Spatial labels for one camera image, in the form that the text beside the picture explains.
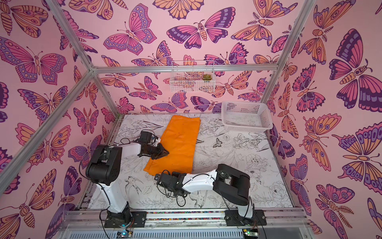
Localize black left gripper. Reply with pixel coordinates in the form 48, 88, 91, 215
146, 144, 170, 160

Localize orange long pants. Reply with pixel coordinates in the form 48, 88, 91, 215
144, 115, 201, 176

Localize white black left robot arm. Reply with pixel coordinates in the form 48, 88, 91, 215
85, 130, 170, 228

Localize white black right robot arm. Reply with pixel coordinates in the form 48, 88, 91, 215
154, 164, 267, 228

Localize white plastic laundry basket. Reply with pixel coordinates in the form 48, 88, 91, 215
221, 101, 273, 133

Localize small green potted succulent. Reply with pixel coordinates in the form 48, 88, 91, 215
202, 74, 213, 81

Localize aluminium cage frame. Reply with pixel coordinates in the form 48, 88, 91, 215
0, 0, 317, 239

